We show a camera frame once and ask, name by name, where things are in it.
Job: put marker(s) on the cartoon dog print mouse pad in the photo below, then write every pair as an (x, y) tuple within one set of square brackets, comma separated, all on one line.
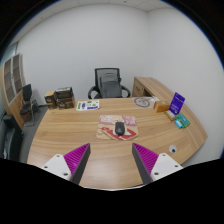
[(105, 128)]

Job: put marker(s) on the small blue box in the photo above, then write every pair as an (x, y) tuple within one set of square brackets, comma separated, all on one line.
[(178, 124)]

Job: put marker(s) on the small orange box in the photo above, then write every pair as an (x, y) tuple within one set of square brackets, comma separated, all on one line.
[(161, 106)]

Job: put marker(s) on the white printed sticker sheet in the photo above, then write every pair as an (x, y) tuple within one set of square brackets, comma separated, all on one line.
[(87, 105)]

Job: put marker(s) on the open black box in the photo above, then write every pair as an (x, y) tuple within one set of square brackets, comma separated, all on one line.
[(64, 92)]

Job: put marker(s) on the wide brown cardboard box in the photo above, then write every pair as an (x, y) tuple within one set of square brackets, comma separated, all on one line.
[(66, 103)]

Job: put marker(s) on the purple sign on wooden stand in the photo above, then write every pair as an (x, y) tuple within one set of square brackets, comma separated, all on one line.
[(177, 103)]

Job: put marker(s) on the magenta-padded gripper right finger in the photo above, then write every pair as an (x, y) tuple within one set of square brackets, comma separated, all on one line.
[(146, 158)]

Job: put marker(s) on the black visitor chair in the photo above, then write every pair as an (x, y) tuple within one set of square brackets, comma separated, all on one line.
[(26, 93)]

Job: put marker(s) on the wooden side desk with drawers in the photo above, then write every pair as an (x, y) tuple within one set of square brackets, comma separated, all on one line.
[(146, 86)]

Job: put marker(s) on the grey backpack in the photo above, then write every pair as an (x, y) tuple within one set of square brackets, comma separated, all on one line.
[(110, 86)]

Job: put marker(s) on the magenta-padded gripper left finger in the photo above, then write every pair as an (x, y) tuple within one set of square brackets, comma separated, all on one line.
[(77, 158)]

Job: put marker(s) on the wooden shelf cabinet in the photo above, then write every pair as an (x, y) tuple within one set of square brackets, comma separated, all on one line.
[(15, 103)]

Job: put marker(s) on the black leather sofa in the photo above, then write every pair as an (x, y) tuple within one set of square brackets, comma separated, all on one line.
[(11, 136)]

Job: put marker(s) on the small green box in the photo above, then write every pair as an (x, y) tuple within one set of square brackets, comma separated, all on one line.
[(184, 120)]

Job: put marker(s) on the tall brown cardboard box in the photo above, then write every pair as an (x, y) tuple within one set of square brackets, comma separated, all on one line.
[(50, 100)]

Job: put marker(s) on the black computer mouse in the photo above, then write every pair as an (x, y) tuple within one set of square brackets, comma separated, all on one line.
[(119, 128)]

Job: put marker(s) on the black mesh office chair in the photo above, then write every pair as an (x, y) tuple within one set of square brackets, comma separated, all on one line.
[(97, 76)]

